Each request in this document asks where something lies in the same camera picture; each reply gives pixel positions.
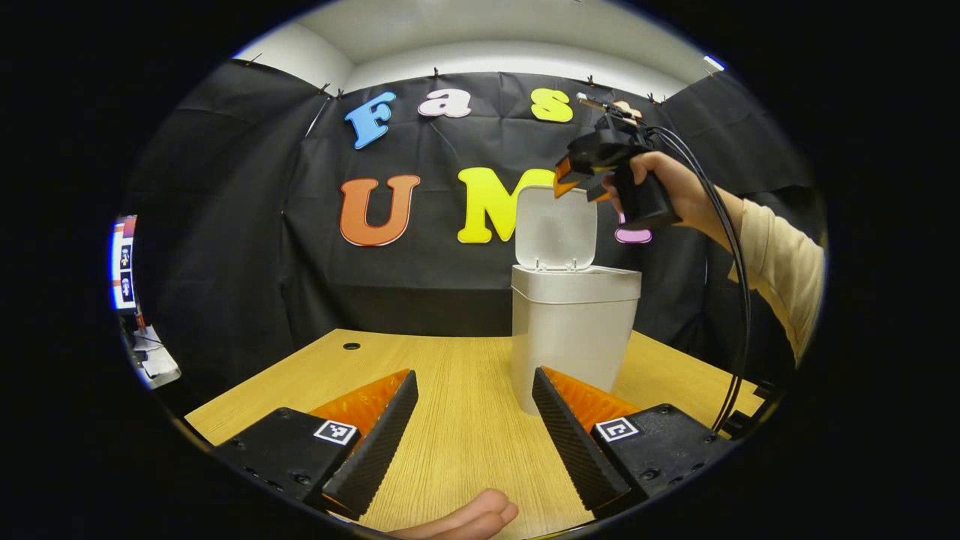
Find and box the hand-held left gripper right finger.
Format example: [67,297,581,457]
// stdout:
[532,366,736,520]

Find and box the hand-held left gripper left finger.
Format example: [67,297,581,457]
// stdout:
[214,368,419,522]

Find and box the white desktop garbage bin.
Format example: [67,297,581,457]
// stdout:
[511,185,643,416]

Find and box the wooden desktop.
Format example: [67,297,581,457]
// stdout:
[184,328,766,540]

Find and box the white side table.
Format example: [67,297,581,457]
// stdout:
[124,324,182,389]

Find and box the computer monitor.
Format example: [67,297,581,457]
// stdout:
[111,216,140,311]

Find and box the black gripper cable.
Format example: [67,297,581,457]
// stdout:
[649,126,753,434]
[646,129,745,432]

